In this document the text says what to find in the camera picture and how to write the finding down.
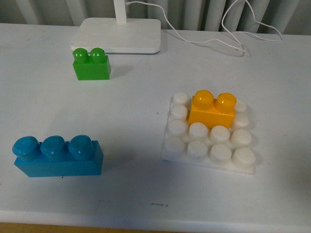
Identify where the yellow two-stud block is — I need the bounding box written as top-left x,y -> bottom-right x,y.
188,90 -> 237,129

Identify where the green two-stud block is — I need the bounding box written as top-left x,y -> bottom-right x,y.
73,48 -> 111,81

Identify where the blue three-stud block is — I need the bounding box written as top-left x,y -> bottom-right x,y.
12,135 -> 104,177

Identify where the white studded base plate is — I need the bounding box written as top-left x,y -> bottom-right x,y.
161,92 -> 256,174

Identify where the white lamp cable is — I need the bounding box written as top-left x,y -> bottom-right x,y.
125,0 -> 283,52

